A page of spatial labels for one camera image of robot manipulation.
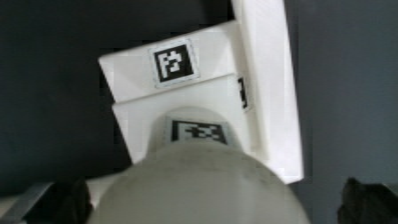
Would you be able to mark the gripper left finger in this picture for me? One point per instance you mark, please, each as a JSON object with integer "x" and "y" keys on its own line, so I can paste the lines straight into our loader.
{"x": 54, "y": 204}

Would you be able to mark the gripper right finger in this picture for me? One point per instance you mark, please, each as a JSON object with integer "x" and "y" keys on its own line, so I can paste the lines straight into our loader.
{"x": 369, "y": 204}

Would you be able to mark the white lamp base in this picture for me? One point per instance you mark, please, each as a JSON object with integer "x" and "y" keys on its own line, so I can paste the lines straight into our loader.
{"x": 181, "y": 84}

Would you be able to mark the white lamp bulb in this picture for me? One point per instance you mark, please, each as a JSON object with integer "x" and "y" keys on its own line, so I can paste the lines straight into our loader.
{"x": 200, "y": 183}

